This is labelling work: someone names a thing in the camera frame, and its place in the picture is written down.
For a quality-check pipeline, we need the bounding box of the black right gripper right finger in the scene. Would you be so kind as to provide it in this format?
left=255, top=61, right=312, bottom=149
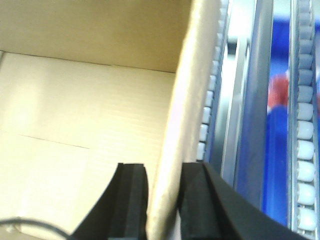
left=178, top=162, right=303, bottom=240

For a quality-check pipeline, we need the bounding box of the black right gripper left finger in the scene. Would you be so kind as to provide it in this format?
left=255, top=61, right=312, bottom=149
left=70, top=163, right=149, bottom=240

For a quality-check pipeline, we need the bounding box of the brown cardboard box black print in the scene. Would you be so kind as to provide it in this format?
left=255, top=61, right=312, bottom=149
left=0, top=0, right=221, bottom=240

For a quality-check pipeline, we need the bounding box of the grey metal shelf beam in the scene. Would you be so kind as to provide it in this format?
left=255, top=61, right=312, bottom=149
left=221, top=0, right=275, bottom=213

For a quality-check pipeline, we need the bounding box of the white roller track near box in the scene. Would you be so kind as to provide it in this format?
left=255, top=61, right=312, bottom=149
left=196, top=0, right=230, bottom=163

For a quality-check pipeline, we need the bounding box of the blue red blurred object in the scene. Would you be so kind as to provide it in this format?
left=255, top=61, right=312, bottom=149
left=262, top=16, right=290, bottom=226

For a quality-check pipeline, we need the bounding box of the white roller track right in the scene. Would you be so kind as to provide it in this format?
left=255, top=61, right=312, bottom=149
left=287, top=0, right=320, bottom=240

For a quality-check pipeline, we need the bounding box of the thin black cable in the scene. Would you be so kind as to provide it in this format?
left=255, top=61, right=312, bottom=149
left=0, top=217, right=72, bottom=237

